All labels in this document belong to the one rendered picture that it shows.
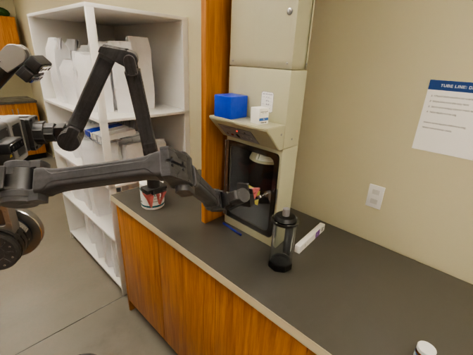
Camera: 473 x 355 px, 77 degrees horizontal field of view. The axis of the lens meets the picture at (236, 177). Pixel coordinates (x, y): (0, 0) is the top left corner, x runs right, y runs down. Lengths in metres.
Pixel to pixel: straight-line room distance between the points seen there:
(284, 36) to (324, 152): 0.67
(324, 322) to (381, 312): 0.22
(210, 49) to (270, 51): 0.28
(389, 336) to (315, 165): 0.86
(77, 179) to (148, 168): 0.17
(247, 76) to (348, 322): 0.99
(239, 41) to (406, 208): 1.03
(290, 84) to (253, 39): 0.24
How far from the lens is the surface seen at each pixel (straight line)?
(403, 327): 1.23
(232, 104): 1.22
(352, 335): 1.13
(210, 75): 1.35
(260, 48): 1.25
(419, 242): 1.58
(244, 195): 1.12
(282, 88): 1.18
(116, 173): 0.75
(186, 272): 1.52
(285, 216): 1.17
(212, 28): 1.36
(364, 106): 1.50
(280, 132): 1.16
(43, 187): 0.82
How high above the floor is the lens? 1.75
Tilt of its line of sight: 22 degrees down
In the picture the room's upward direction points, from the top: 3 degrees clockwise
